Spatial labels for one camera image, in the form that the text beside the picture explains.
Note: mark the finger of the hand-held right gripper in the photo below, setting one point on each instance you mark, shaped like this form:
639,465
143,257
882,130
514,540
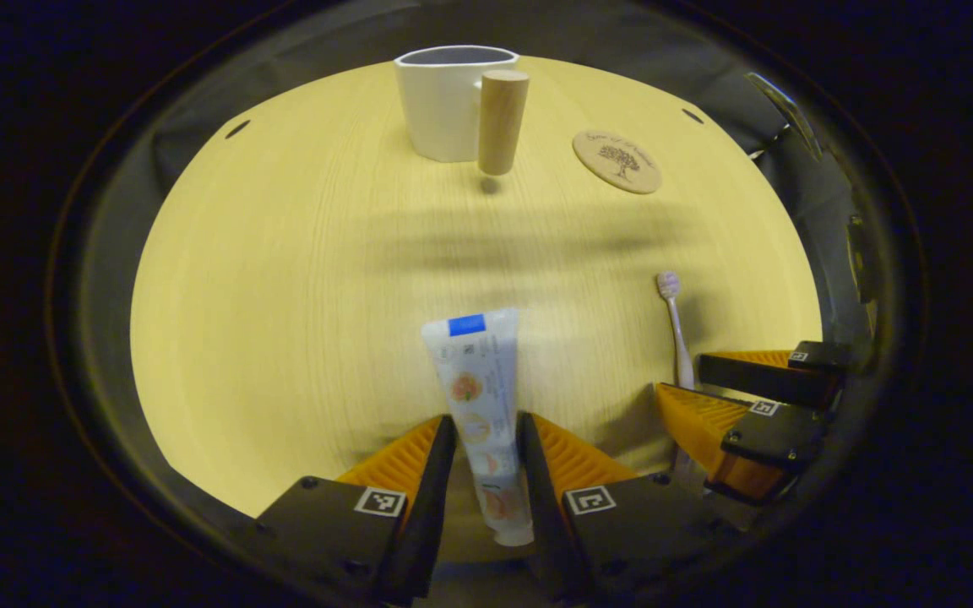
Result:
778,439
765,380

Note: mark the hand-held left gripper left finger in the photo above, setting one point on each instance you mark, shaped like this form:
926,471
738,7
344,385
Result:
432,507

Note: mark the white toothpaste tube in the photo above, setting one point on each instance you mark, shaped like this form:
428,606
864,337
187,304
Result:
478,380

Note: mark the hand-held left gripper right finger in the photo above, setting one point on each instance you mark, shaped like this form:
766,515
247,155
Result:
541,507

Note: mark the round wooden coaster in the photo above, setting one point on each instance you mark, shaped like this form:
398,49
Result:
617,160

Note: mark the pink toothbrush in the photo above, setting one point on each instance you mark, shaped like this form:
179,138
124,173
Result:
677,338

